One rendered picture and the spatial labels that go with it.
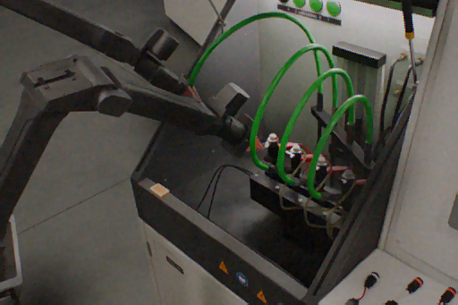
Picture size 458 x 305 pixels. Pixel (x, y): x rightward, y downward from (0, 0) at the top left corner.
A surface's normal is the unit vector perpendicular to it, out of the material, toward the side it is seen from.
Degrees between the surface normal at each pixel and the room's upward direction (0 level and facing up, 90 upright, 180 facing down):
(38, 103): 63
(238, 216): 0
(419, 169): 76
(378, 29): 90
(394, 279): 0
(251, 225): 0
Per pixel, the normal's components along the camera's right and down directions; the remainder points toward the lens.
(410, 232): -0.73, 0.21
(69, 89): 0.27, -0.69
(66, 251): -0.08, -0.84
